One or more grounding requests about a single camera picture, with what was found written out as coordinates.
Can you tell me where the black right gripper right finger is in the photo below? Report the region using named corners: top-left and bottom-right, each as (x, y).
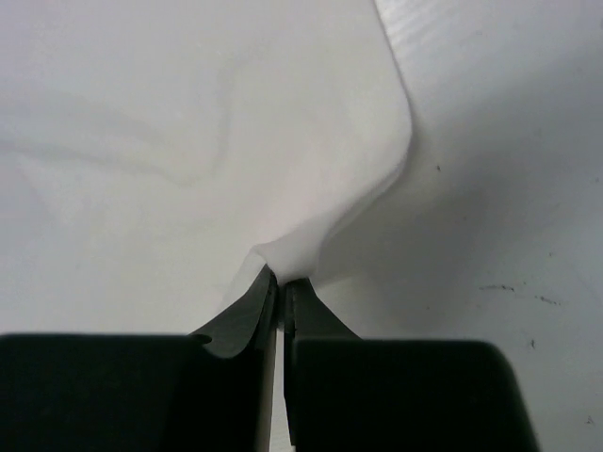
top-left (282, 280), bottom-right (539, 451)

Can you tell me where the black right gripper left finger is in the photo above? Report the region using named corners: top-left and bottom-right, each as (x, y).
top-left (1, 268), bottom-right (277, 451)

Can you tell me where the white t shirt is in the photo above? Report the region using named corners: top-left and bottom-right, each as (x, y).
top-left (1, 1), bottom-right (410, 338)

